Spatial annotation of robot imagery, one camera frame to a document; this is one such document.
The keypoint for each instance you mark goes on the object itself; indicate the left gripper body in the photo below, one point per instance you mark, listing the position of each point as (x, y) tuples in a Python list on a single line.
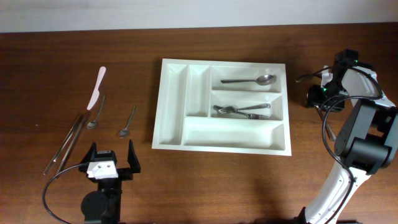
[(124, 174)]

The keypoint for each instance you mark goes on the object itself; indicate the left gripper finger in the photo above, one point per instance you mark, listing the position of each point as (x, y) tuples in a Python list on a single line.
[(132, 159), (90, 155)]

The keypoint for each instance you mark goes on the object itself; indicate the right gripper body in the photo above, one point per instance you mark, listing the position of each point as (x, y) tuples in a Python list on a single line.
[(330, 92)]

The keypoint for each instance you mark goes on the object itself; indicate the steel tablespoon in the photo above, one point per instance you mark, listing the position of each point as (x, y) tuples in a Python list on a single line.
[(263, 80), (329, 131)]

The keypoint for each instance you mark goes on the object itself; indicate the steel fork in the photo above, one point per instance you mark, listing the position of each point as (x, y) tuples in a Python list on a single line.
[(252, 115), (232, 109)]

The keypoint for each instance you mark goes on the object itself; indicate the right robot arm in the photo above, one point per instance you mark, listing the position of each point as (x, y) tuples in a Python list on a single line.
[(366, 143)]

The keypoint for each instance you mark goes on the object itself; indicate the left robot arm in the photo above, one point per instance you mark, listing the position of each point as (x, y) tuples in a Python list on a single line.
[(104, 204)]

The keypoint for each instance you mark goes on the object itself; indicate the small teaspoon near tray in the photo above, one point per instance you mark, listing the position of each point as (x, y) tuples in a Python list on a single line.
[(125, 131)]

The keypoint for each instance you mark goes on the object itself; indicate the long metal tongs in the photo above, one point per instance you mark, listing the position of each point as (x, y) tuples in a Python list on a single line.
[(63, 145)]

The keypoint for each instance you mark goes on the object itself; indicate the small teaspoon near knife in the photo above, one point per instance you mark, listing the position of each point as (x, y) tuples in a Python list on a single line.
[(93, 124)]

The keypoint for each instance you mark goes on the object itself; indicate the pink plastic knife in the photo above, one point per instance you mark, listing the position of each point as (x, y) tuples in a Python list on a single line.
[(96, 92)]

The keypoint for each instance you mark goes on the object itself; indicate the white plastic cutlery tray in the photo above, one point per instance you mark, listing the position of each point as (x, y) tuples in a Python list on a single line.
[(185, 119)]

